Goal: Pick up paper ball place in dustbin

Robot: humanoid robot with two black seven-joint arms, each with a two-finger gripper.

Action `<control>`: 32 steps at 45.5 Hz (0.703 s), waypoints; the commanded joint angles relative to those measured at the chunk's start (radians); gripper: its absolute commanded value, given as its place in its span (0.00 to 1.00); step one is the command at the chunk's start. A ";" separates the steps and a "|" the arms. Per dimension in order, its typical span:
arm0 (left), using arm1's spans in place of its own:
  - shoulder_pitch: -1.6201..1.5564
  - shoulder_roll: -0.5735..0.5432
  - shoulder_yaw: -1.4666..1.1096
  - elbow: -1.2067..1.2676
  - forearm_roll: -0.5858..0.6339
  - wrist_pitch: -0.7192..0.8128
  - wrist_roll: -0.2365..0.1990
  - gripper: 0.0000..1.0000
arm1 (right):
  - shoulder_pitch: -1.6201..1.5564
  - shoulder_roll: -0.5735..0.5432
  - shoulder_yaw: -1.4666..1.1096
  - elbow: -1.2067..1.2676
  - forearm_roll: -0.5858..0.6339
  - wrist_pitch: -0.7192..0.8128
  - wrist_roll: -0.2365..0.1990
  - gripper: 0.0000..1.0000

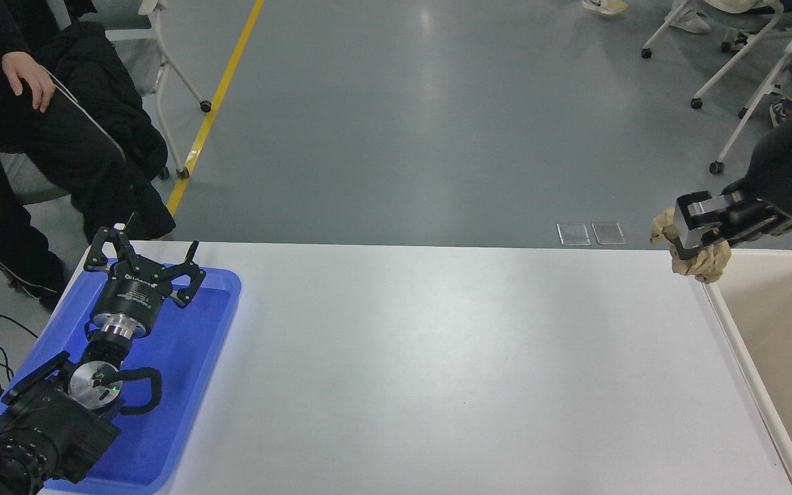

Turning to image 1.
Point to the person's hand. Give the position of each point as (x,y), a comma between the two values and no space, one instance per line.
(30,72)

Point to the clear floor plate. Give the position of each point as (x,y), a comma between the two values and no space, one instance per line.
(573,234)
(609,233)

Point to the tan paper ball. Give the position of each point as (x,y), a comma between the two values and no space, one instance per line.
(712,265)

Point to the large pale bin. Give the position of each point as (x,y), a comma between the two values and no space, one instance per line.
(781,357)

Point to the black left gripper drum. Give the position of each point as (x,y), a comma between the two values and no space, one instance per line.
(128,295)

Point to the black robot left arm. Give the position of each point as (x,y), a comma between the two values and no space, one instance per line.
(45,426)

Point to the black jacket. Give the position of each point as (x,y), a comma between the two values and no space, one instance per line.
(128,130)

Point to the blue plastic tray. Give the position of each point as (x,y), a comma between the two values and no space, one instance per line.
(183,385)

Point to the grey seat chair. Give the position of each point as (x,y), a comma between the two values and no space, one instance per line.
(31,182)

